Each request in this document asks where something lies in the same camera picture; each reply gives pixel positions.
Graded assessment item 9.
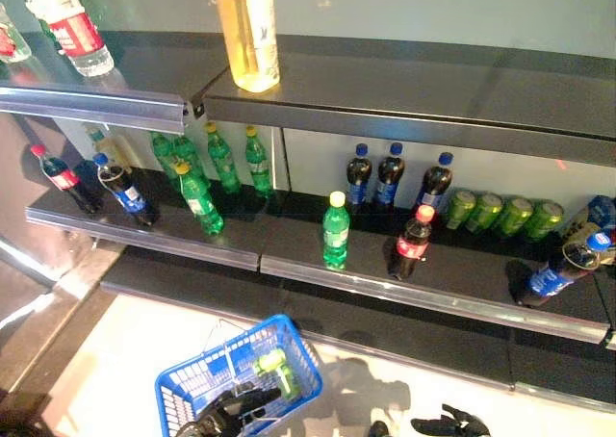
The dark cola bottle blue cap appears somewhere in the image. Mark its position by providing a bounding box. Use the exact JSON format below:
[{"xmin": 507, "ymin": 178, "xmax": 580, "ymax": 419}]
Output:
[
  {"xmin": 517, "ymin": 229, "xmax": 615, "ymax": 308},
  {"xmin": 345, "ymin": 142, "xmax": 373, "ymax": 212},
  {"xmin": 374, "ymin": 141, "xmax": 406, "ymax": 210},
  {"xmin": 413, "ymin": 151, "xmax": 455, "ymax": 217},
  {"xmin": 92, "ymin": 152, "xmax": 160, "ymax": 226}
]

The small yellow tea bottle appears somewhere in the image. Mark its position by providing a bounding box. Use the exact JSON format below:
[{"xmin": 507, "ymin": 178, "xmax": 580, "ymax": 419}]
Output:
[{"xmin": 85, "ymin": 122, "xmax": 131, "ymax": 168}]

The large yellow tea bottle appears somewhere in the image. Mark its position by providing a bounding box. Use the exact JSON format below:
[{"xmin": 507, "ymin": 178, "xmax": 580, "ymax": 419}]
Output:
[{"xmin": 213, "ymin": 0, "xmax": 282, "ymax": 93}]

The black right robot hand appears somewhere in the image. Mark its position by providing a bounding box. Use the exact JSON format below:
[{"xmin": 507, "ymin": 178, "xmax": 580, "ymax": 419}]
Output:
[{"xmin": 410, "ymin": 401, "xmax": 493, "ymax": 437}]

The large water bottle red label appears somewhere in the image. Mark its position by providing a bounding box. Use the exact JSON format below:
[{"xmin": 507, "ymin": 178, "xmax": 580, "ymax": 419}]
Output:
[
  {"xmin": 10, "ymin": 0, "xmax": 116, "ymax": 78},
  {"xmin": 0, "ymin": 3, "xmax": 33, "ymax": 64}
]

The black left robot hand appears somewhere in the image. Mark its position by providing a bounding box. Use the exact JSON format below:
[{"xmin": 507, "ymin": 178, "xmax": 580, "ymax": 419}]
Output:
[{"xmin": 175, "ymin": 381, "xmax": 284, "ymax": 437}]

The dark cola bottle red cap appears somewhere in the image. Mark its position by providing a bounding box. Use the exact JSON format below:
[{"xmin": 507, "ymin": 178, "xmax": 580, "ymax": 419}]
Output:
[
  {"xmin": 388, "ymin": 204, "xmax": 437, "ymax": 280},
  {"xmin": 30, "ymin": 143, "xmax": 100, "ymax": 216}
]

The blue plastic shopping basket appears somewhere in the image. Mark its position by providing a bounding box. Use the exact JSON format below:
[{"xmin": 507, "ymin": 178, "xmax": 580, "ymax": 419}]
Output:
[{"xmin": 154, "ymin": 313, "xmax": 323, "ymax": 428}]

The blue cream cookie box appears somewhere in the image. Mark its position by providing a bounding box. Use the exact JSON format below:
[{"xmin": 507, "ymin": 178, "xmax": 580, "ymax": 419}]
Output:
[{"xmin": 560, "ymin": 194, "xmax": 616, "ymax": 268}]

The black low display base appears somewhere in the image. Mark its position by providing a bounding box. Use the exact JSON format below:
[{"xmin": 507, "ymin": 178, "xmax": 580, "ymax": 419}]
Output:
[{"xmin": 0, "ymin": 392, "xmax": 52, "ymax": 437}]

